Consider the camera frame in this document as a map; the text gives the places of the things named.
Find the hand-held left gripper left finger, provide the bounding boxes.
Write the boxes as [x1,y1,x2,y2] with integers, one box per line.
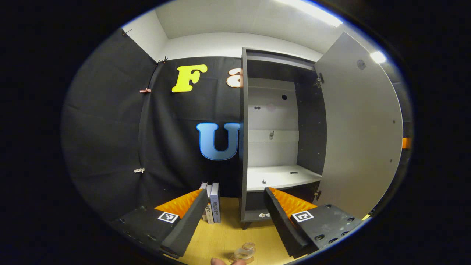
[110,188,209,260]

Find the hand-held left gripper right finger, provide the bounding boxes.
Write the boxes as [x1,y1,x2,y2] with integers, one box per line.
[263,187,368,260]

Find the clear plastic bottle red cap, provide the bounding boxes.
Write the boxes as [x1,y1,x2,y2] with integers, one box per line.
[228,242,257,265]

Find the white cabinet door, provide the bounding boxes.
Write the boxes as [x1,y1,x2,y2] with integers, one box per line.
[314,32,404,219]

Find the dark grey cabinet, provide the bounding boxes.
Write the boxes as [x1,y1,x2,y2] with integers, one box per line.
[238,47,328,229]

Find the grey-blue book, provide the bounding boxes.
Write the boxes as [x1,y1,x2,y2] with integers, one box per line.
[210,181,221,223]

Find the black backdrop cloth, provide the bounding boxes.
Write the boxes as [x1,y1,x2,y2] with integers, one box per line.
[61,28,414,222]

